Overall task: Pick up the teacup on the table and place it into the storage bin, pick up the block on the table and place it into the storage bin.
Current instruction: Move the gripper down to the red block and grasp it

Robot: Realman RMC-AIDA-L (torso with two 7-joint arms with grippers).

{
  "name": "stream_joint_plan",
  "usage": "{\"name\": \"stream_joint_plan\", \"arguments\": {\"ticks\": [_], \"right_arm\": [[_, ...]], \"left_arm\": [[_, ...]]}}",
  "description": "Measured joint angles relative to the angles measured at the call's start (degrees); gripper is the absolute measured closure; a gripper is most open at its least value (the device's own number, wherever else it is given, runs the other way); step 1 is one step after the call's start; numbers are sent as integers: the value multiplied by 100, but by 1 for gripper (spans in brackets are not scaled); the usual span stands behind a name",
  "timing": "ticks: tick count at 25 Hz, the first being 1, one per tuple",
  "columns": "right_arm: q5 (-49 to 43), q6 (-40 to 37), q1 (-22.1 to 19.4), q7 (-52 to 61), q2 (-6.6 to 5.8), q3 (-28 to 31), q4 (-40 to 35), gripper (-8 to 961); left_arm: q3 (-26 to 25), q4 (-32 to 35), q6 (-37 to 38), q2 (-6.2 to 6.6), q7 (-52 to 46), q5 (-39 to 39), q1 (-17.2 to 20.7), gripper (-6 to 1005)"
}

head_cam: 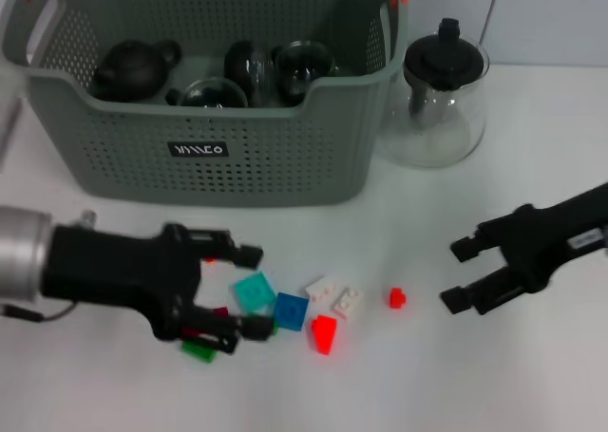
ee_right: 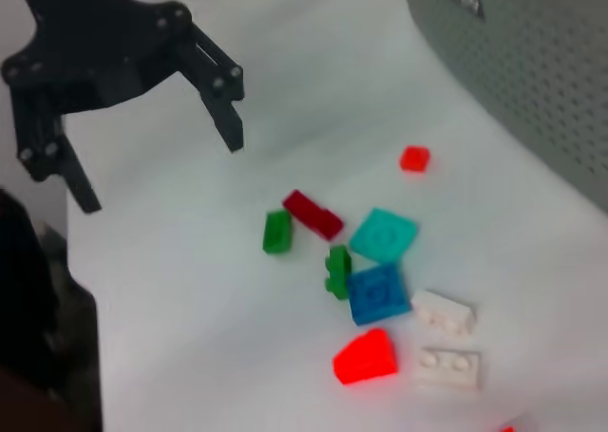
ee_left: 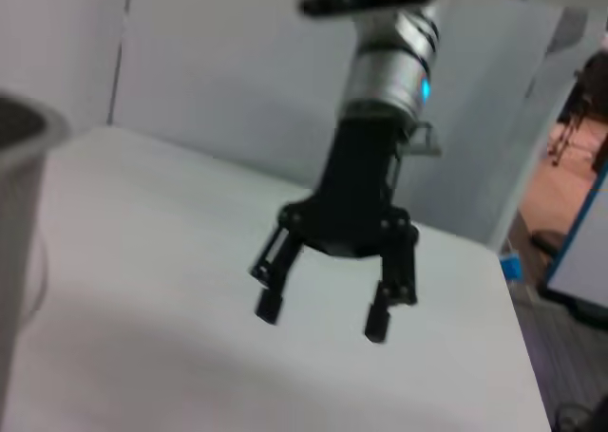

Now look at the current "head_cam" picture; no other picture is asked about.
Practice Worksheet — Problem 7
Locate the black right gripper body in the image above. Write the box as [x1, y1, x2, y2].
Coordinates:
[474, 180, 608, 296]

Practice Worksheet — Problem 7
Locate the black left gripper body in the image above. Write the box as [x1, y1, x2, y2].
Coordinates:
[40, 221, 213, 343]

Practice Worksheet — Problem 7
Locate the glass teacup with black sleeve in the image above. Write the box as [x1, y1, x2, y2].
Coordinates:
[270, 40, 338, 106]
[222, 40, 276, 108]
[164, 75, 251, 110]

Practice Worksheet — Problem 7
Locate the grey-green perforated storage bin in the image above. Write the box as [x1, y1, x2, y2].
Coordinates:
[0, 0, 410, 209]

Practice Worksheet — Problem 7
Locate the red flat toy brick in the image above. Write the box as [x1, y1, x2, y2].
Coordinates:
[182, 307, 229, 338]

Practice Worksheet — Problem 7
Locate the teal square toy plate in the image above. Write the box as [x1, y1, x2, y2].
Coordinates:
[232, 270, 277, 314]

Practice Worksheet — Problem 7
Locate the blue square toy plate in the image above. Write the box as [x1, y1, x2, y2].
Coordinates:
[273, 291, 310, 331]

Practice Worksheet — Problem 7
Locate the green toy brick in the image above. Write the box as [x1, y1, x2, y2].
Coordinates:
[181, 340, 219, 365]

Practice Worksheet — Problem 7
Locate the red-orange sloped toy brick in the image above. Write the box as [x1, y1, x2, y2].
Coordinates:
[310, 313, 341, 356]

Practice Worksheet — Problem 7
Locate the white toy brick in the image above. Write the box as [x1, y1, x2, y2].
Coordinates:
[331, 285, 366, 320]
[305, 275, 339, 305]

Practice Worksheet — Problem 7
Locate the glass teapot with black lid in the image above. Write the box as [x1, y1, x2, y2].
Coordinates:
[379, 17, 490, 169]

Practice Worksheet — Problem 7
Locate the dark clay teapot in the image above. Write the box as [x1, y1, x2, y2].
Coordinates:
[89, 37, 182, 103]

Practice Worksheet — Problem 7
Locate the left arm grey cable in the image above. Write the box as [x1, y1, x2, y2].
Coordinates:
[0, 301, 80, 324]

